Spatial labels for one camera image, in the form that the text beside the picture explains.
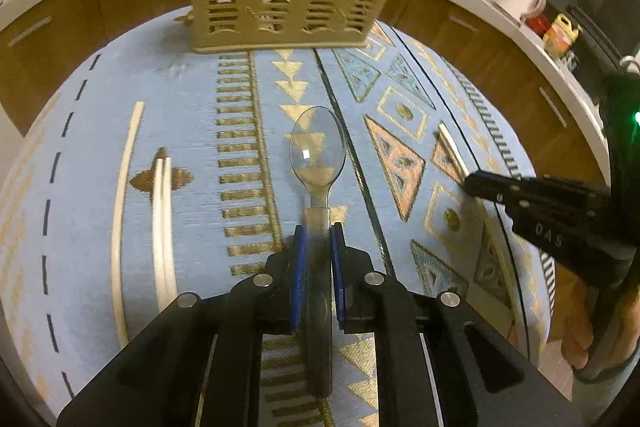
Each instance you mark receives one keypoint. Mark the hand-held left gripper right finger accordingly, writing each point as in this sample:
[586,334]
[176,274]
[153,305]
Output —
[338,277]

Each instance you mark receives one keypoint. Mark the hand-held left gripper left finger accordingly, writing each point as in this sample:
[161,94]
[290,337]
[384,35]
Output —
[299,277]

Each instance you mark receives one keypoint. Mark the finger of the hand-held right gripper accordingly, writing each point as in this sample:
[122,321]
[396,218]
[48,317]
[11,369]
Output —
[492,186]

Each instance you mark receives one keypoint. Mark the clear plastic spoon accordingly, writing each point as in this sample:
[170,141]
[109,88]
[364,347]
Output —
[317,152]

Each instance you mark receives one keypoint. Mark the person's right hand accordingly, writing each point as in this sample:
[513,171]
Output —
[575,337]

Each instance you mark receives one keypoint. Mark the pale wooden chopstick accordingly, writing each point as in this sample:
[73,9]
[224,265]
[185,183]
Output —
[168,217]
[122,187]
[158,217]

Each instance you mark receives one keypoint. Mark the red container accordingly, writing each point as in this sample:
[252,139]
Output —
[537,26]

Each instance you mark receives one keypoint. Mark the yellow oil bottle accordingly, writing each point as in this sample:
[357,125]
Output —
[562,34]

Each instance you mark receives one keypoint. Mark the blue patterned tablecloth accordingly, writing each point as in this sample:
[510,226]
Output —
[200,107]

